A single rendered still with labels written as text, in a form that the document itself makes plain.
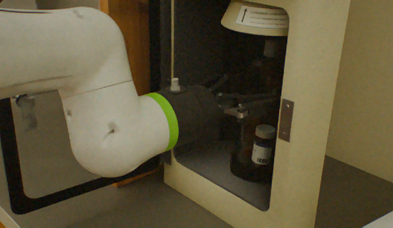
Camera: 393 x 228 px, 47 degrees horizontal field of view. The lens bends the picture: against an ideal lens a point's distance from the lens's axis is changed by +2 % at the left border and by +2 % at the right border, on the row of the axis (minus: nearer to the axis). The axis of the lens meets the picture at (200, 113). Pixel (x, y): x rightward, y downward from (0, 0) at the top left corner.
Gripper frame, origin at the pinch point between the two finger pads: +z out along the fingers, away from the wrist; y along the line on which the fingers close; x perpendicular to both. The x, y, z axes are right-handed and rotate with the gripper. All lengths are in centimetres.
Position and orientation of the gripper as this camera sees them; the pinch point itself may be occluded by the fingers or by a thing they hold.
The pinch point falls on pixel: (265, 85)
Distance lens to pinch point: 86.7
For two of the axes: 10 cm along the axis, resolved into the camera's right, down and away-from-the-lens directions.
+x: -0.3, 9.2, 4.0
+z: 7.2, -2.6, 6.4
